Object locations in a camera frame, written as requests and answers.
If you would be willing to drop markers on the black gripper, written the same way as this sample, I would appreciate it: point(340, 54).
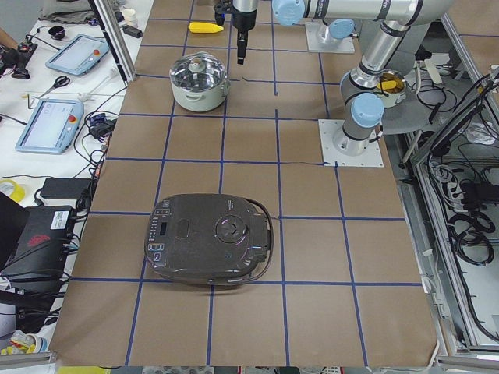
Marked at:
point(244, 22)

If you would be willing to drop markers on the yellow corn cob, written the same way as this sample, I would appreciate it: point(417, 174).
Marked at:
point(204, 28)

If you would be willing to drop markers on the glass pot lid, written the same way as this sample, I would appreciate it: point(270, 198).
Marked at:
point(198, 72)

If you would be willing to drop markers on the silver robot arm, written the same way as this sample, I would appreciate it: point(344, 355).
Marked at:
point(362, 108)
point(397, 17)

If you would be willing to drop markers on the pale green electric pot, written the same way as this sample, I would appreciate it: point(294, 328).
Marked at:
point(201, 101)

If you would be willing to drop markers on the small black box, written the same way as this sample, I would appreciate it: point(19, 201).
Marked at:
point(132, 31)

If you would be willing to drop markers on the white paper cup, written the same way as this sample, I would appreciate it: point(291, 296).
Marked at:
point(130, 17)

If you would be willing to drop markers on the steel bowl with food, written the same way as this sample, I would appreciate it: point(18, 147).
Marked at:
point(391, 88)

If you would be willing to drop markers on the upper blue teach pendant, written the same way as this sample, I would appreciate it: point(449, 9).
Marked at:
point(79, 56)

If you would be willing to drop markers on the blue teach pendant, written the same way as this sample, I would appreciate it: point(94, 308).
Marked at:
point(52, 126)
point(79, 56)

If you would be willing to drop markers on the black scissors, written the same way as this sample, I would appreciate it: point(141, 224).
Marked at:
point(59, 82)

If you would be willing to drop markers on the black round cap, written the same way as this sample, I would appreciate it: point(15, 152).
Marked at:
point(57, 32)

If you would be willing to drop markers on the dark brown rice cooker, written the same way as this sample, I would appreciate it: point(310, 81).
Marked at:
point(213, 239)

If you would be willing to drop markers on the lower blue teach pendant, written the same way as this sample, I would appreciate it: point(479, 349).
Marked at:
point(52, 126)

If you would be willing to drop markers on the black power adapter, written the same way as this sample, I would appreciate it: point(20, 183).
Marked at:
point(64, 188)

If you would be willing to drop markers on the brown grid table mat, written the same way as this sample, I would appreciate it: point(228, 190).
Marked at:
point(343, 287)

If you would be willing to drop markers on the yellow tape roll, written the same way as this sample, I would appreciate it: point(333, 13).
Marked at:
point(12, 189)

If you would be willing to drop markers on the black laptop computer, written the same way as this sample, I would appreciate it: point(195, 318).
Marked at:
point(34, 248)

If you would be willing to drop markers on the aluminium frame post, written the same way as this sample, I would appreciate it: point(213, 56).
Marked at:
point(113, 35)

